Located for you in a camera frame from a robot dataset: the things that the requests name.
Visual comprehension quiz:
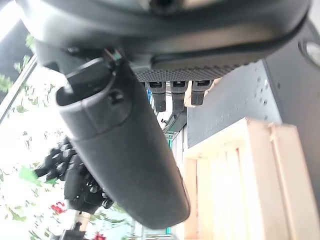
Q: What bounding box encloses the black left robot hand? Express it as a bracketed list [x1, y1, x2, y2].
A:
[33, 136, 114, 216]

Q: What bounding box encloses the light wooden crate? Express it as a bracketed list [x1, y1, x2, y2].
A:
[182, 116, 320, 240]

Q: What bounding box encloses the grey metal rack frame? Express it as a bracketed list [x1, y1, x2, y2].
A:
[161, 109, 188, 154]

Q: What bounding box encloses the dark grey perforated panel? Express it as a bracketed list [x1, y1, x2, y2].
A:
[186, 58, 284, 151]

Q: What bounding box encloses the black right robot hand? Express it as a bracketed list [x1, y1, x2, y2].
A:
[15, 0, 313, 230]

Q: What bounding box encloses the round silver fitting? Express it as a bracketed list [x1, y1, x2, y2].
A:
[305, 41, 320, 65]

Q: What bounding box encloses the dark grey pillar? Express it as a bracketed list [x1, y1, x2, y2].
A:
[262, 0, 320, 126]

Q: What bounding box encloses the grey window frame bar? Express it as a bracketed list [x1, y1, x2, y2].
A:
[0, 53, 39, 123]

